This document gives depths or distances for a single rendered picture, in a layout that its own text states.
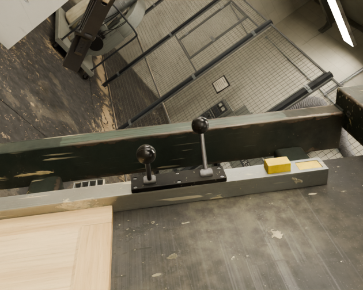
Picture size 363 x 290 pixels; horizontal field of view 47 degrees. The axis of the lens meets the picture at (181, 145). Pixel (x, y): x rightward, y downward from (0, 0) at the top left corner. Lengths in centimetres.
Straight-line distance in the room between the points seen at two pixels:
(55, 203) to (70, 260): 15
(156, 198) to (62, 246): 21
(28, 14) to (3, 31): 30
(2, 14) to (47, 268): 391
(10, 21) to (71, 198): 376
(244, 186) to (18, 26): 388
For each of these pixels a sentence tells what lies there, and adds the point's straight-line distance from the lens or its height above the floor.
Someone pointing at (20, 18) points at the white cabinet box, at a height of 33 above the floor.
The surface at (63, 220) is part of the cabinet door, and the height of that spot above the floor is 122.
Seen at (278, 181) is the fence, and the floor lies 161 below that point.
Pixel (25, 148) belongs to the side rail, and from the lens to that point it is 111.
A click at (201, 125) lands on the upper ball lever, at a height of 155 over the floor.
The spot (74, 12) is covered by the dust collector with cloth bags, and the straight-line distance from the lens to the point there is 664.
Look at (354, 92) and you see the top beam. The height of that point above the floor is 189.
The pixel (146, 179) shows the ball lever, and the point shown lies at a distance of 86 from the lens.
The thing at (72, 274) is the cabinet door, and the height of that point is 125.
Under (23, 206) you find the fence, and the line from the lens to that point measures 90.
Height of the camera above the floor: 165
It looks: 10 degrees down
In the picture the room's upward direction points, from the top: 55 degrees clockwise
